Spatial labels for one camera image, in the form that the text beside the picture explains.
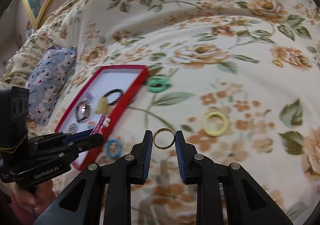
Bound person's left hand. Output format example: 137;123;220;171
10;180;57;215

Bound gold ring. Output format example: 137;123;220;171
152;128;175;150

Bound floral blanket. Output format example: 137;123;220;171
0;0;320;225

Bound yellow hair tie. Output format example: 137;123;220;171
202;112;228;137

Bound red shallow box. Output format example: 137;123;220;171
54;65;149;171

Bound yellow claw clip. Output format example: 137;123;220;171
96;96;112;115

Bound green hair ties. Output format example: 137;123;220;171
147;76;172;94

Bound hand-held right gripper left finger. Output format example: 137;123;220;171
39;130;153;225

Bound pink hair clip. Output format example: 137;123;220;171
91;116;110;135

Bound black bead bracelet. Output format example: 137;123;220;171
104;89;123;105

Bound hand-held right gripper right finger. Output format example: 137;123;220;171
175;130;294;225

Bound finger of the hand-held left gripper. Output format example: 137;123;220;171
32;134;104;165
27;129;93;148

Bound blue hair tie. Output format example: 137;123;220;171
104;139;123;158

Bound blue bear print pillow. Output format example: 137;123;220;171
24;46;77;125

